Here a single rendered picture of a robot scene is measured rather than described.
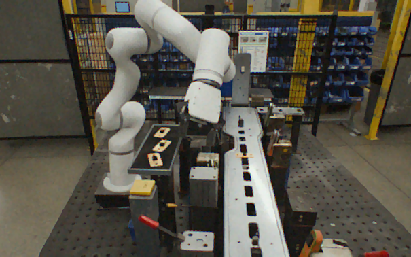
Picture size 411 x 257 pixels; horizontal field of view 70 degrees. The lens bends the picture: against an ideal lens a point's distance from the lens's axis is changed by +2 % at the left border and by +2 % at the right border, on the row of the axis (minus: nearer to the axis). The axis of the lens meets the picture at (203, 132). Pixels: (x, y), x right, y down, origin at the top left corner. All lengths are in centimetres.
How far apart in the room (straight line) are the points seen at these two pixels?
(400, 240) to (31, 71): 344
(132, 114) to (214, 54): 69
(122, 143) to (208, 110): 73
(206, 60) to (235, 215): 51
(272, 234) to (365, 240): 65
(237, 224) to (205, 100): 42
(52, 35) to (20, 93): 76
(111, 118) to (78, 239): 55
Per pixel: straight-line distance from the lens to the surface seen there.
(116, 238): 142
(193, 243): 84
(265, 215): 104
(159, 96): 213
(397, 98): 434
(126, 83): 129
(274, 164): 144
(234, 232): 96
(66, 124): 378
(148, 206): 89
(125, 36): 118
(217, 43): 86
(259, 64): 226
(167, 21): 99
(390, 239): 160
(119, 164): 150
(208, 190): 102
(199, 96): 80
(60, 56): 353
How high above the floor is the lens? 166
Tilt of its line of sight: 25 degrees down
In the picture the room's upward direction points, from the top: straight up
